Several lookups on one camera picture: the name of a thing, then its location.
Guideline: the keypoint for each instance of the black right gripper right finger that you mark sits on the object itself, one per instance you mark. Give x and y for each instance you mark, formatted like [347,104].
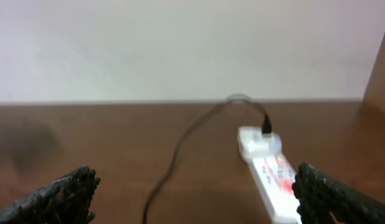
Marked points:
[324,199]

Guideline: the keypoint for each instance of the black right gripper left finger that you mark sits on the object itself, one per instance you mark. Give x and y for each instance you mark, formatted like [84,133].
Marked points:
[64,200]

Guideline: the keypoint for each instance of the white USB charger adapter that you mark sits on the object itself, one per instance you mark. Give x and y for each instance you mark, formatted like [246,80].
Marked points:
[253,143]

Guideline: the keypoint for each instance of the white power strip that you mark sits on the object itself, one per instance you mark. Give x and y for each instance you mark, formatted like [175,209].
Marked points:
[274,176]

